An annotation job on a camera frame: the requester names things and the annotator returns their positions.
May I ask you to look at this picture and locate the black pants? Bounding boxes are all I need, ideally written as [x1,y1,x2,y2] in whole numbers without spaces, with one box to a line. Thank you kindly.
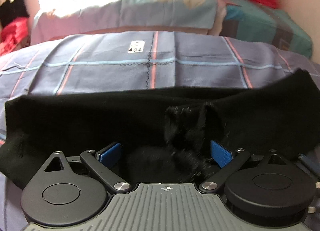
[1,69,319,188]

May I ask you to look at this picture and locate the purple plaid bed sheet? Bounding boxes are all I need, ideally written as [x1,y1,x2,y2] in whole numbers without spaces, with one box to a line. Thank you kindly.
[1,31,319,230]

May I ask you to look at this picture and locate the white sheet label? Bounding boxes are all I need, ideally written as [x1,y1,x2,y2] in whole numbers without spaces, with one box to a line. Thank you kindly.
[128,40,145,54]

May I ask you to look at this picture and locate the teal patchwork pillow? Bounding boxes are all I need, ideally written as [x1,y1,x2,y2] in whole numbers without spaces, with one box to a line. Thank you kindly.
[220,0,313,59]

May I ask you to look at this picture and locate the light blue cloud pillow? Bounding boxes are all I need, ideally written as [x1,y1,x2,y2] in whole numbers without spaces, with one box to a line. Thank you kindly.
[31,0,219,45]

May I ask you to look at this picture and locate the red clothes pile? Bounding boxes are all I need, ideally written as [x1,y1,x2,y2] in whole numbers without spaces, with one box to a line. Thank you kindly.
[0,17,28,56]

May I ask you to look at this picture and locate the clutter of clothes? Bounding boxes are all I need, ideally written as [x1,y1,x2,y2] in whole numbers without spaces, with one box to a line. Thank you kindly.
[0,0,29,28]

